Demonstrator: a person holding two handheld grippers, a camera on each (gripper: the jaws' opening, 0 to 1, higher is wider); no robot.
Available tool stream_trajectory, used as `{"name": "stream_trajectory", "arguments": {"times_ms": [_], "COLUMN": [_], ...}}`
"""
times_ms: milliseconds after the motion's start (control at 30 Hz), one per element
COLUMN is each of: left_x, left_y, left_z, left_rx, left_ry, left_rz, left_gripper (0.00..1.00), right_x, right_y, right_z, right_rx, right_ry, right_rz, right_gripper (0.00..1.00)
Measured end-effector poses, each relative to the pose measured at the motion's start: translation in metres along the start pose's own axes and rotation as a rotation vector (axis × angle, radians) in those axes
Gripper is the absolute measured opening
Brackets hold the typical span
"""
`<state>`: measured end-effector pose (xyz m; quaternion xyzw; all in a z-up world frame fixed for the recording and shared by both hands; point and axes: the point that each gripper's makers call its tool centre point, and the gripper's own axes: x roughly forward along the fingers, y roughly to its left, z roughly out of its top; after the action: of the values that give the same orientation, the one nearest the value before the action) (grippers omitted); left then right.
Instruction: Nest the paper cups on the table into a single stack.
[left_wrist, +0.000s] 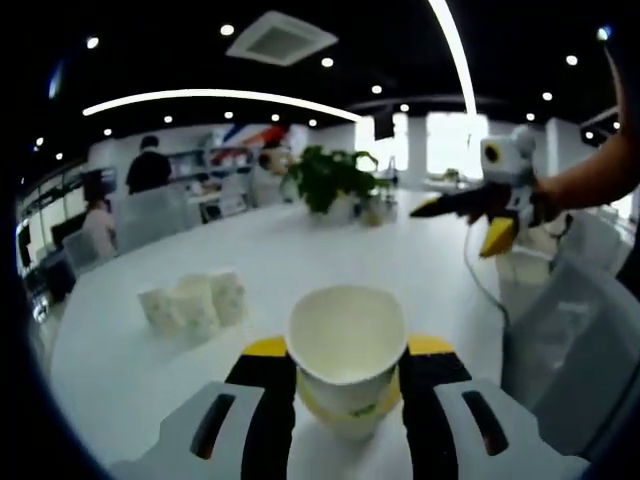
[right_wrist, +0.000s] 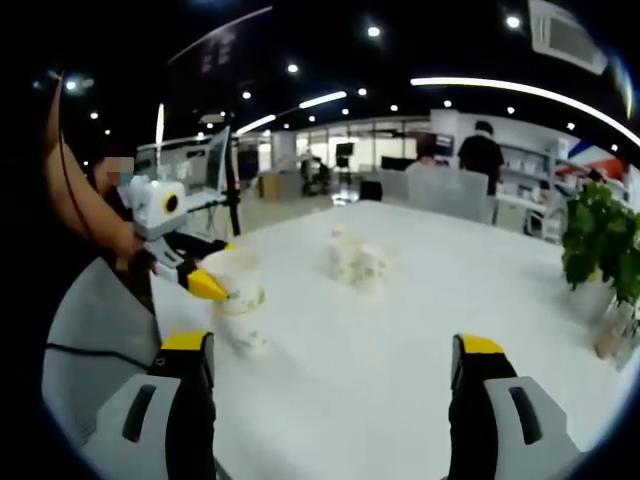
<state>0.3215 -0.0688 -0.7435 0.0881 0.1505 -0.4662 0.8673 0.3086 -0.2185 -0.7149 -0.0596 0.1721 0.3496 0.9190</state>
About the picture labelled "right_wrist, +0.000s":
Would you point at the small glass jar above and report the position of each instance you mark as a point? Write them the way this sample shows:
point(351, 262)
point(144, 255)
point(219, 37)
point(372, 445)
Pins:
point(612, 340)

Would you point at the person's left hand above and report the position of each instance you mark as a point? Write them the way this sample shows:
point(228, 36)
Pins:
point(140, 260)

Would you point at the brown cardboard box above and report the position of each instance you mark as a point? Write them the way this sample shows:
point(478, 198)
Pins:
point(269, 186)

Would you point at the short ceiling light strip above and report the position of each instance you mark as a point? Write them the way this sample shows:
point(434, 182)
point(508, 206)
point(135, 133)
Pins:
point(322, 100)
point(160, 125)
point(255, 125)

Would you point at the green potted plant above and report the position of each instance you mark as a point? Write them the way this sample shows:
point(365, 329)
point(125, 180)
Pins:
point(595, 230)

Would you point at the dark wall screen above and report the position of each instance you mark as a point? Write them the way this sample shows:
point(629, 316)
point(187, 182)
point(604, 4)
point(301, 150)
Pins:
point(442, 145)

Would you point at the grey chair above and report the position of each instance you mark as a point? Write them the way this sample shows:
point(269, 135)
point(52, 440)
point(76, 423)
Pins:
point(100, 310)

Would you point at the red blue striped wall banner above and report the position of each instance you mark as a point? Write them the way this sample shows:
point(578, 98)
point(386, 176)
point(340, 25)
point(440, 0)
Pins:
point(600, 167)

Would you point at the black stand pole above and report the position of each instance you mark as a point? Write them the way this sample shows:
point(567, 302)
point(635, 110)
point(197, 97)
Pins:
point(232, 200)

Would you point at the grey monitor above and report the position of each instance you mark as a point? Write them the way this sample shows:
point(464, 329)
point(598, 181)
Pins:
point(200, 160)

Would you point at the black screen on stand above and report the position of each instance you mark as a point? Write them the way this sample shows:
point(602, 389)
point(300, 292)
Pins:
point(345, 152)

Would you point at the pile of white paper cups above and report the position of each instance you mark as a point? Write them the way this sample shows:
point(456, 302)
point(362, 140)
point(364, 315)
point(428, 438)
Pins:
point(350, 265)

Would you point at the grey partition panel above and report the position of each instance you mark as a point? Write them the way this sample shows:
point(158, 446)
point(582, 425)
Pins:
point(445, 195)

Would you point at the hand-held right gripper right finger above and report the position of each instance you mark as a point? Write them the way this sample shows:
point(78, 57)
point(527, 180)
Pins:
point(510, 425)

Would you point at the white table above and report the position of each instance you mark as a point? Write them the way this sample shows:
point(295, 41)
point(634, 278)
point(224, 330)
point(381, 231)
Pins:
point(375, 375)

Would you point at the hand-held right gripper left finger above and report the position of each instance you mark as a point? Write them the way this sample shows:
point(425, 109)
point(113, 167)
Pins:
point(150, 425)

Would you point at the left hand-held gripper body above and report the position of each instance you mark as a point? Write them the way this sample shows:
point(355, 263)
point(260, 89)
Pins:
point(160, 205)

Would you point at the black desk monitor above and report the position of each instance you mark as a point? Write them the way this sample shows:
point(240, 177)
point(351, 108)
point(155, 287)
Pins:
point(397, 163)

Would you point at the white ceiling air vent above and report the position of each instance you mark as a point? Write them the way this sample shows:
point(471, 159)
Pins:
point(565, 35)

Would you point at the white shelf unit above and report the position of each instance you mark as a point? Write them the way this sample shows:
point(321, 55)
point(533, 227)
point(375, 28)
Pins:
point(525, 170)

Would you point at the group of round ceiling spotlights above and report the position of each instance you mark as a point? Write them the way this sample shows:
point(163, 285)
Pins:
point(373, 31)

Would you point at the long curved ceiling light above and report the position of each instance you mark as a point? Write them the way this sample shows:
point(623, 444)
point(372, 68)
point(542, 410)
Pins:
point(500, 86)

